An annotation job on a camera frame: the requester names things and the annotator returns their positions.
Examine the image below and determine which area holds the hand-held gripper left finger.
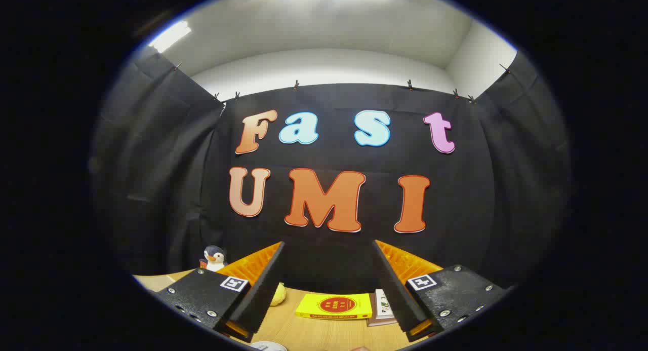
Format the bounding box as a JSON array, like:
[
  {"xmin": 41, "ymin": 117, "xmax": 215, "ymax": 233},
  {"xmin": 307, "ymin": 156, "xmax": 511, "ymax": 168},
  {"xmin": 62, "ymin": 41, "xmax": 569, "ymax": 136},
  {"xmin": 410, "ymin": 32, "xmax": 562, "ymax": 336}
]
[{"xmin": 154, "ymin": 241, "xmax": 286, "ymax": 343}]

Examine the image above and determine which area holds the yellow book with red circle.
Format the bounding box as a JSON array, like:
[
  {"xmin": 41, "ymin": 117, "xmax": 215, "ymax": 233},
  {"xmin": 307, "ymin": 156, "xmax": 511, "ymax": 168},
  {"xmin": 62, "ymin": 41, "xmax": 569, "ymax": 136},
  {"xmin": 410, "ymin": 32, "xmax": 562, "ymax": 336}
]
[{"xmin": 295, "ymin": 293, "xmax": 374, "ymax": 320}]

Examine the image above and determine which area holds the penguin plush toy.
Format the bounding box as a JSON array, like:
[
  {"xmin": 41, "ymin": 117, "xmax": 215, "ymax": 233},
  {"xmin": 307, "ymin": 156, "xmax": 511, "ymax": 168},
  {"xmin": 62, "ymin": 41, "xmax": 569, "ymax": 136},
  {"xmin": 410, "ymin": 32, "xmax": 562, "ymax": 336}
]
[{"xmin": 199, "ymin": 245, "xmax": 228, "ymax": 271}]

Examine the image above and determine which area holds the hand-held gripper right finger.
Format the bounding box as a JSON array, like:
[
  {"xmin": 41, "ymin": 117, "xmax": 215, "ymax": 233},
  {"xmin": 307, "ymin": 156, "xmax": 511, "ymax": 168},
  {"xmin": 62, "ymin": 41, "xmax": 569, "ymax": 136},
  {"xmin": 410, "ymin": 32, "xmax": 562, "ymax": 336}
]
[{"xmin": 373, "ymin": 240, "xmax": 509, "ymax": 343}]

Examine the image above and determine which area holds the ceiling light panel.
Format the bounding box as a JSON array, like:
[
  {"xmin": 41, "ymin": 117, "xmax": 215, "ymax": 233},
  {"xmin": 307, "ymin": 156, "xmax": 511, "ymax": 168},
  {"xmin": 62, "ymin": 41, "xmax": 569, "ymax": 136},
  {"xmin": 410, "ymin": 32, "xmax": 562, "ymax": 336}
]
[{"xmin": 148, "ymin": 21, "xmax": 193, "ymax": 54}]

